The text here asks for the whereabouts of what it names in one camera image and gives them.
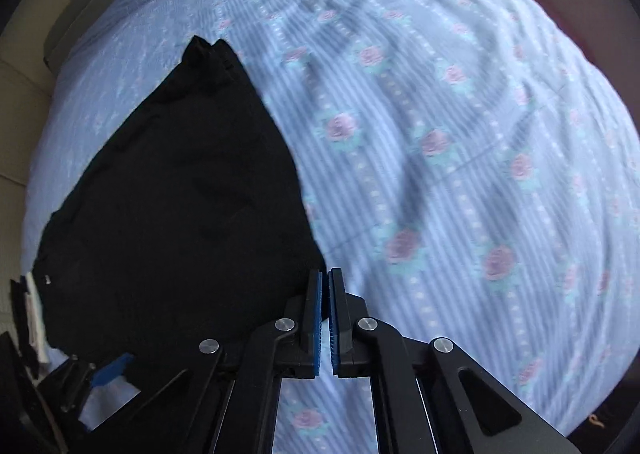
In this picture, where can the blue floral bed sheet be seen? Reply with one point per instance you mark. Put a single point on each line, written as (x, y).
(450, 159)

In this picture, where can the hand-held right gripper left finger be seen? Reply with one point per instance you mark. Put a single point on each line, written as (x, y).
(315, 329)

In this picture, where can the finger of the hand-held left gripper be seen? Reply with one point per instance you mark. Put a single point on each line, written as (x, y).
(112, 370)
(75, 374)

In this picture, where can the black pants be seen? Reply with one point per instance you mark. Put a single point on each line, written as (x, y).
(175, 214)

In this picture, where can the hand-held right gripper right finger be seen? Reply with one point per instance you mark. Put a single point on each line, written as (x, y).
(334, 334)

